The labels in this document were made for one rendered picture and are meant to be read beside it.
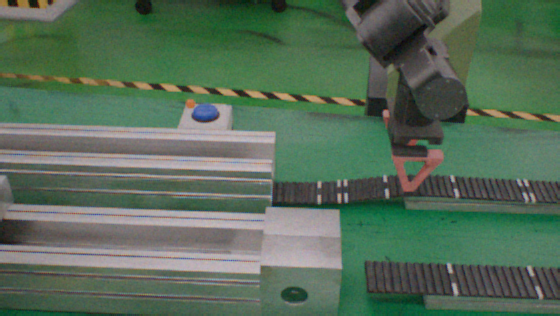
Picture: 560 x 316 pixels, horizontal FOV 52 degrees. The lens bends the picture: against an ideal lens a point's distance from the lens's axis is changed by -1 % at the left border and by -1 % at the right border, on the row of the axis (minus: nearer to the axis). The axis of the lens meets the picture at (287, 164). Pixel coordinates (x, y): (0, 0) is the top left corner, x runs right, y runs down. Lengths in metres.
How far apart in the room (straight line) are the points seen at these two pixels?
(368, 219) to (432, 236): 0.09
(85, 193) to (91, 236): 0.13
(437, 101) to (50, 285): 0.50
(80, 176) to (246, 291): 0.32
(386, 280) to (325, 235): 0.10
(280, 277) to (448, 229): 0.30
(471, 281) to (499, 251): 0.12
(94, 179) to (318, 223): 0.34
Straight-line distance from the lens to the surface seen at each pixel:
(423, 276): 0.73
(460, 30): 1.08
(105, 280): 0.70
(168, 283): 0.68
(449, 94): 0.69
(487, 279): 0.75
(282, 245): 0.66
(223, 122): 0.94
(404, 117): 0.78
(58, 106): 1.18
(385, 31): 0.71
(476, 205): 0.89
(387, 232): 0.83
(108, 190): 0.87
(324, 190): 0.87
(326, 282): 0.65
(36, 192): 0.90
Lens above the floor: 1.33
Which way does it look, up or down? 36 degrees down
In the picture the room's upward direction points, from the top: 1 degrees clockwise
